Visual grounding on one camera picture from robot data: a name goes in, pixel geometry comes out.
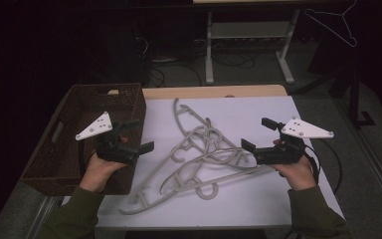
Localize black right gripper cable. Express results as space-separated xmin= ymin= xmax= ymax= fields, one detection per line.
xmin=306 ymin=138 xmax=344 ymax=195

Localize white table mat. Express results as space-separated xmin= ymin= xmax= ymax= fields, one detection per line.
xmin=95 ymin=96 xmax=346 ymax=230

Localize grey plastic clothes hanger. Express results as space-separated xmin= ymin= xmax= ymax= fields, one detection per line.
xmin=118 ymin=124 xmax=225 ymax=215
xmin=183 ymin=125 xmax=260 ymax=170
xmin=168 ymin=98 xmax=258 ymax=172
xmin=159 ymin=163 xmax=275 ymax=201

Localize white power strip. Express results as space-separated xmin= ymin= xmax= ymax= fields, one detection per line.
xmin=151 ymin=57 xmax=179 ymax=65

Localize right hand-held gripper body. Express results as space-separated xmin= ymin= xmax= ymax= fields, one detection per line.
xmin=256 ymin=117 xmax=335 ymax=166

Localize white metal rack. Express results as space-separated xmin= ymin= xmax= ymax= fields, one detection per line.
xmin=192 ymin=0 xmax=301 ymax=86

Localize brown woven basket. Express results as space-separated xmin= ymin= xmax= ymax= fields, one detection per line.
xmin=19 ymin=83 xmax=147 ymax=197

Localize black floor cables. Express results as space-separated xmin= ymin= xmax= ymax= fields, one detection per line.
xmin=145 ymin=53 xmax=257 ymax=88

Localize thin wire clothes hanger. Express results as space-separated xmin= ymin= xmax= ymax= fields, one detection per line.
xmin=303 ymin=0 xmax=359 ymax=48

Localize person's left hand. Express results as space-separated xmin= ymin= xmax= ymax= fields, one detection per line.
xmin=79 ymin=152 xmax=128 ymax=194

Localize person's right hand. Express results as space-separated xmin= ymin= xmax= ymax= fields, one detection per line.
xmin=272 ymin=154 xmax=318 ymax=192

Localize black metal stand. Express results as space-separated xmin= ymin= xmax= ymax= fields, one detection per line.
xmin=347 ymin=69 xmax=376 ymax=129

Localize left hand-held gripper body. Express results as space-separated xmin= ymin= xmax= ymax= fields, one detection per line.
xmin=75 ymin=111 xmax=140 ymax=166

